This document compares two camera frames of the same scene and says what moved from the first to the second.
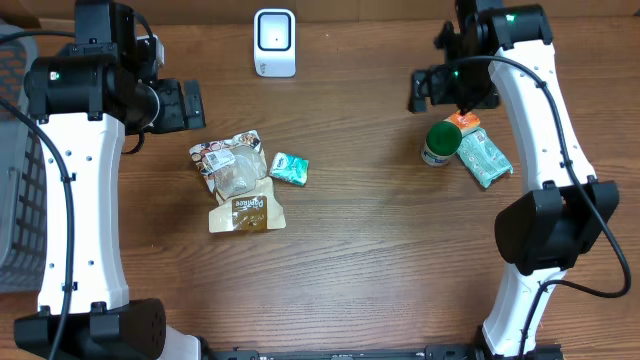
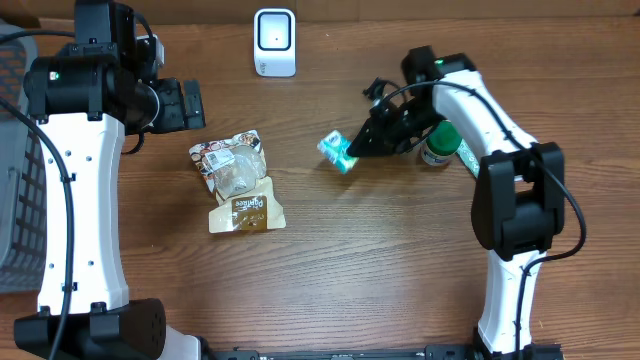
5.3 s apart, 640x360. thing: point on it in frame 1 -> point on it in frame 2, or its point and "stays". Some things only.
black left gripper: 180,118 stays
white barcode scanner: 275,42 stays
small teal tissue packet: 291,167 -> 333,146
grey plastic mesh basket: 23,172 stays
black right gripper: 439,84 -> 385,143
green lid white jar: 443,140 stays
